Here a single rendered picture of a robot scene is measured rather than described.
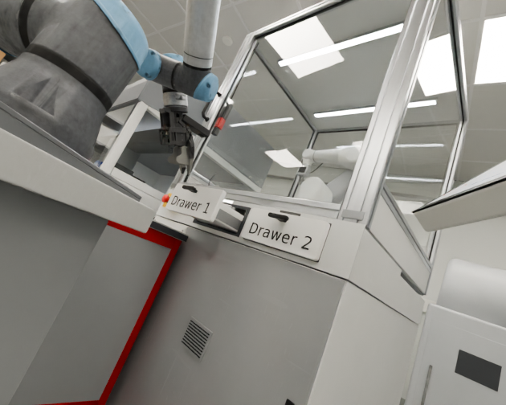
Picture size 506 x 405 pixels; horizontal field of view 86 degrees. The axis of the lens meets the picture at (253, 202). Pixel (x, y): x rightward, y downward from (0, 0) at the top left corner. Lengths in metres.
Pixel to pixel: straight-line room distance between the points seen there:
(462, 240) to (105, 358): 3.82
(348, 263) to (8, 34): 0.76
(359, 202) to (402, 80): 0.41
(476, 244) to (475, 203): 3.63
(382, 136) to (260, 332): 0.64
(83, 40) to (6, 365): 0.42
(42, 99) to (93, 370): 0.93
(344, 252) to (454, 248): 3.41
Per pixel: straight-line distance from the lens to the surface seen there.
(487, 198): 0.50
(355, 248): 0.73
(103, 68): 0.46
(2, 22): 0.57
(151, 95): 1.82
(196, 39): 0.76
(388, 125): 0.89
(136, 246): 1.04
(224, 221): 0.91
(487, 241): 4.17
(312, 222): 0.78
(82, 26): 0.48
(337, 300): 0.72
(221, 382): 0.89
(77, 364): 1.15
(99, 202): 0.39
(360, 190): 0.79
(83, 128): 0.44
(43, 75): 0.45
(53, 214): 0.41
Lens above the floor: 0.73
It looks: 13 degrees up
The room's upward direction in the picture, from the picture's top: 23 degrees clockwise
